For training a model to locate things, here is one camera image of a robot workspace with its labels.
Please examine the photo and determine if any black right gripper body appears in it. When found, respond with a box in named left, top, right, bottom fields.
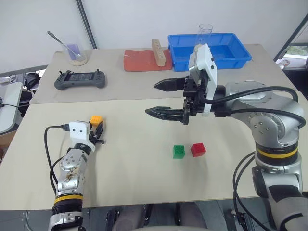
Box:
left=182, top=76, right=210, bottom=126

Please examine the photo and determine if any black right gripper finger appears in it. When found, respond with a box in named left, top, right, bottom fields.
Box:
left=144, top=105, right=186, bottom=124
left=153, top=77, right=187, bottom=93

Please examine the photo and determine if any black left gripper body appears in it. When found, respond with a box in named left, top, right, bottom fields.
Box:
left=88, top=131, right=107, bottom=146

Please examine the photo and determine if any orange toy cube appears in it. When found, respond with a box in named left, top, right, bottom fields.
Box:
left=90, top=115, right=104, bottom=128

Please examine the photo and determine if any blue plastic bin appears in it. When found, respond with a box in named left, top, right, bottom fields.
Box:
left=167, top=32, right=253, bottom=73

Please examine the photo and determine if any wooden block with holes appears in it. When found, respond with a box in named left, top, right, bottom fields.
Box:
left=151, top=38, right=167, bottom=67

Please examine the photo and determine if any red cloth mat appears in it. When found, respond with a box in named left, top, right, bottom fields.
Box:
left=123, top=49, right=174, bottom=72

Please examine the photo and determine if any green toy cube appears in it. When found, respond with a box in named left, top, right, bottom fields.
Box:
left=172, top=144, right=186, bottom=160

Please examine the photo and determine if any red toy cube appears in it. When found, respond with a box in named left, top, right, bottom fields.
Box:
left=190, top=142, right=207, bottom=158

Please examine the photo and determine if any gray handheld controller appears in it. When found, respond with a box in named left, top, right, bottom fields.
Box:
left=53, top=69, right=107, bottom=91

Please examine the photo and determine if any clear plastic cup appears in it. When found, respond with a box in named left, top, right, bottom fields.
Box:
left=197, top=23, right=214, bottom=47

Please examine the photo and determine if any black bag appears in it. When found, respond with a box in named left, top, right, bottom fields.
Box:
left=22, top=71, right=42, bottom=103

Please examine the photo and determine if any glass beaker with powder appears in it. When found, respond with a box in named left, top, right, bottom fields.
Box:
left=62, top=39, right=89, bottom=66

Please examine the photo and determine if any dark gray rounded shape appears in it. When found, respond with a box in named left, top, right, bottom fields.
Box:
left=113, top=204, right=154, bottom=231

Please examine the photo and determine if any glass beaker with spoon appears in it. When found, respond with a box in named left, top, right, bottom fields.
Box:
left=47, top=30, right=82, bottom=59

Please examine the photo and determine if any dark diagonal metal pole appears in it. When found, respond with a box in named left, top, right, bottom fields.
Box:
left=75, top=0, right=98, bottom=50

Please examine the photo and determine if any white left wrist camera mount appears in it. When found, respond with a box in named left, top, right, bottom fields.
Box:
left=69, top=120, right=96, bottom=148

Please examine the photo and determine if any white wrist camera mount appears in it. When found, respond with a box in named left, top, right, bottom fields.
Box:
left=69, top=120, right=96, bottom=148
left=188, top=44, right=218, bottom=118

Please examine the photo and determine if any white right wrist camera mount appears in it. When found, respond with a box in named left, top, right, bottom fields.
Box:
left=188, top=44, right=218, bottom=118

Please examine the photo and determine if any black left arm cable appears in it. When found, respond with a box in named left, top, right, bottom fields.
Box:
left=44, top=123, right=71, bottom=194

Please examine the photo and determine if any dark window frame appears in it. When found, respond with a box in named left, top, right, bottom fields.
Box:
left=272, top=11, right=308, bottom=64

